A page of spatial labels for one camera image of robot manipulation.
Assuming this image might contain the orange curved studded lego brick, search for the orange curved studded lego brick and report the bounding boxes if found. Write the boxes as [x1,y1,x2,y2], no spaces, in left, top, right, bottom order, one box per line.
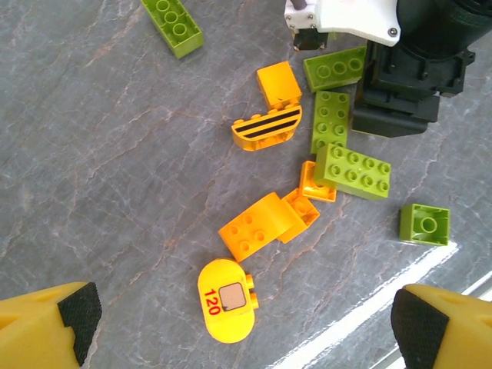
[218,191,298,264]

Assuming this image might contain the orange black-striped half-round brick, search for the orange black-striped half-round brick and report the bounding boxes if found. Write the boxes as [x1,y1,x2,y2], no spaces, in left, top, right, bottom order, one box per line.
[231,104,304,153]

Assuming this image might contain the lime green long lego brick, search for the lime green long lego brick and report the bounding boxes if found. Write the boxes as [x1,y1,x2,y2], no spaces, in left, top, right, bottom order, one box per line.
[302,45,368,93]
[314,143,392,201]
[309,90,351,155]
[140,0,204,60]

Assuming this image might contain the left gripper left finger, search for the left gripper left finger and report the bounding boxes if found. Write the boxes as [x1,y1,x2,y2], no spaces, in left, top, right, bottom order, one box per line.
[0,281,103,369]

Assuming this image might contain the orange small hollow lego brick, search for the orange small hollow lego brick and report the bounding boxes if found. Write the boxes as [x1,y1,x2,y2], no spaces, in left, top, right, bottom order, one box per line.
[298,160,338,204]

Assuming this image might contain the lime green small square brick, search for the lime green small square brick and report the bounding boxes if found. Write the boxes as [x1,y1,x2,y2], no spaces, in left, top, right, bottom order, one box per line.
[398,202,450,247]

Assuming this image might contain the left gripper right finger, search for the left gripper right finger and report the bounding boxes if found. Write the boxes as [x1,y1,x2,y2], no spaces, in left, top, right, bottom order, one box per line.
[391,283,492,369]

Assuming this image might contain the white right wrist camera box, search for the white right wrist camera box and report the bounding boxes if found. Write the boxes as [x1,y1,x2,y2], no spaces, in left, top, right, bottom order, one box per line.
[284,0,401,53]

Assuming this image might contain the orange square lego brick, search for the orange square lego brick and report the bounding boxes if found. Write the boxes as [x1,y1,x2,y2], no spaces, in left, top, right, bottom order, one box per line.
[256,60,304,109]

